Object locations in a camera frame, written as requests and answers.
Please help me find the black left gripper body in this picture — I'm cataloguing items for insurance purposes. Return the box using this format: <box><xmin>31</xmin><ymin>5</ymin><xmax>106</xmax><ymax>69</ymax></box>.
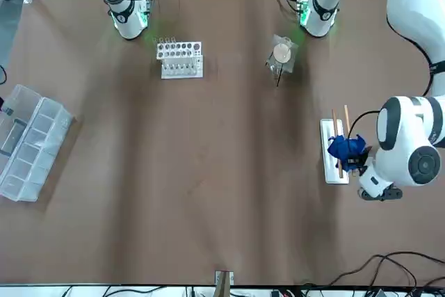
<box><xmin>342</xmin><ymin>145</ymin><xmax>373</xmax><ymax>176</ymax></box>

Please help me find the white test tube rack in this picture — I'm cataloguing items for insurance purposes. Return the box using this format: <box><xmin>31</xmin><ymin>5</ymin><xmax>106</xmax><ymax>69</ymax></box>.
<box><xmin>155</xmin><ymin>36</ymin><xmax>205</xmax><ymax>80</ymax></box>

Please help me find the brown post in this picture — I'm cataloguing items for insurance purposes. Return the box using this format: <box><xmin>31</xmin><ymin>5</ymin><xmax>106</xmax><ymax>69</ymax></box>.
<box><xmin>214</xmin><ymin>270</ymin><xmax>235</xmax><ymax>297</ymax></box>

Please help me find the blue rag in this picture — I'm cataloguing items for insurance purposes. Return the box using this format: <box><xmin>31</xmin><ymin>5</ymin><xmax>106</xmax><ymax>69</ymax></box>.
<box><xmin>327</xmin><ymin>133</ymin><xmax>368</xmax><ymax>170</ymax></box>

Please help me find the small green circuit board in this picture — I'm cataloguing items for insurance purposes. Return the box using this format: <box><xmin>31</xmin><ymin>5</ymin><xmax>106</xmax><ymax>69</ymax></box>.
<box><xmin>296</xmin><ymin>0</ymin><xmax>309</xmax><ymax>23</ymax></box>

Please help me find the white wooden rag rack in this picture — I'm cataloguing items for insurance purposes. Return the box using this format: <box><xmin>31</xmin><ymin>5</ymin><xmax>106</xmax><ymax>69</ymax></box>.
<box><xmin>319</xmin><ymin>104</ymin><xmax>350</xmax><ymax>185</ymax></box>

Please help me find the clear plastic compartment box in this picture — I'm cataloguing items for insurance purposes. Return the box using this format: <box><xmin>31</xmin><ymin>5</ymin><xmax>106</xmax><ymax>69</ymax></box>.
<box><xmin>0</xmin><ymin>83</ymin><xmax>76</xmax><ymax>203</ymax></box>

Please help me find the black cable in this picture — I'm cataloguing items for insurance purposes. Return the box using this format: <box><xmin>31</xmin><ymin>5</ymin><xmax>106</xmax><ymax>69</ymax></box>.
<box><xmin>322</xmin><ymin>250</ymin><xmax>445</xmax><ymax>291</ymax></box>

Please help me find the glass flask with cork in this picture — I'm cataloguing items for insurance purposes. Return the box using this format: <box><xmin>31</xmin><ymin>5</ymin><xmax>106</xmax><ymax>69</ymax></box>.
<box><xmin>272</xmin><ymin>42</ymin><xmax>293</xmax><ymax>76</ymax></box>

